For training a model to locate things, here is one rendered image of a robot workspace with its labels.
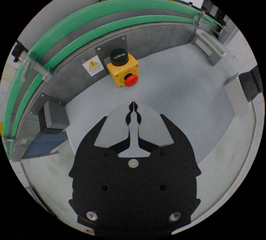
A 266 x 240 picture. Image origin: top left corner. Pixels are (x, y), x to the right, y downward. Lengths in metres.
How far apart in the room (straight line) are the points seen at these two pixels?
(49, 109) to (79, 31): 0.22
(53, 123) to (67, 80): 0.12
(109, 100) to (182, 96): 0.22
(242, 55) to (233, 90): 3.61
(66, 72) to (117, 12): 0.19
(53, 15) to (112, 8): 0.34
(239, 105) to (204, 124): 0.28
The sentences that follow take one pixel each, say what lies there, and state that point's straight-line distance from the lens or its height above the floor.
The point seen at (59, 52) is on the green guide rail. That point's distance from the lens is 0.23.
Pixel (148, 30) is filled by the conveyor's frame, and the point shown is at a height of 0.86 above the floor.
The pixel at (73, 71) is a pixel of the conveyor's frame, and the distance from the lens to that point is 0.24.
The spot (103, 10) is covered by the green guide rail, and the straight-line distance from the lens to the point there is 0.22.
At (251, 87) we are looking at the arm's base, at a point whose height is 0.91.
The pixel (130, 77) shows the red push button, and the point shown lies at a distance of 0.21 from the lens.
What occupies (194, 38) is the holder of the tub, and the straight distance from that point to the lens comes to 0.58.
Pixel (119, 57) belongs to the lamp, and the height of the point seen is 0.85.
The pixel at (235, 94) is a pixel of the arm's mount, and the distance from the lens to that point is 0.53.
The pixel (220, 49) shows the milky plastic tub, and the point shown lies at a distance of 0.69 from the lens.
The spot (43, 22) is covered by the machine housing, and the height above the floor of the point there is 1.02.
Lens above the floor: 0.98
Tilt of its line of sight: 77 degrees down
